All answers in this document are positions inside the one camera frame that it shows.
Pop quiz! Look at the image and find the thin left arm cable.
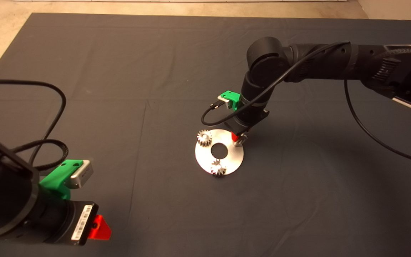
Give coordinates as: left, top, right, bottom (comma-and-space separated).
0, 79, 66, 165

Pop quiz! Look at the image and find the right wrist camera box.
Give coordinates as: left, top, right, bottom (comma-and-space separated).
217, 96, 233, 110

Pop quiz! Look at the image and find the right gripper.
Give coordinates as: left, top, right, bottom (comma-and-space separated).
225, 106, 270, 141

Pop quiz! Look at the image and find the round metal carrier plate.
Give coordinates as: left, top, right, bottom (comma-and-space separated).
194, 129, 244, 176

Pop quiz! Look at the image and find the left green camera mount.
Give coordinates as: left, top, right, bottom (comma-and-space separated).
39, 159, 84, 200

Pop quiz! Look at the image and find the dark grey table cloth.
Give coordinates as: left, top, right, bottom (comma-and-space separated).
0, 14, 411, 257

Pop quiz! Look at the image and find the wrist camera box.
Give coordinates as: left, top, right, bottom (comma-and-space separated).
68, 159, 93, 188
217, 96, 233, 110

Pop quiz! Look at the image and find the black braided cable loop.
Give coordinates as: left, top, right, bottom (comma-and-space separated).
11, 138, 69, 171

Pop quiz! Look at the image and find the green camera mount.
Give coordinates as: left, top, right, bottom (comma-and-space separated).
39, 159, 84, 200
220, 90, 241, 111

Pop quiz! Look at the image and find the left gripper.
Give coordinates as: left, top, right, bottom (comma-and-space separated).
57, 200, 112, 246

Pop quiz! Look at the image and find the right green camera mount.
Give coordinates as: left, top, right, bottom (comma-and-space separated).
220, 90, 241, 111

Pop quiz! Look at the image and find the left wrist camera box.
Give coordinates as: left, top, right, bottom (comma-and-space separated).
68, 159, 93, 188

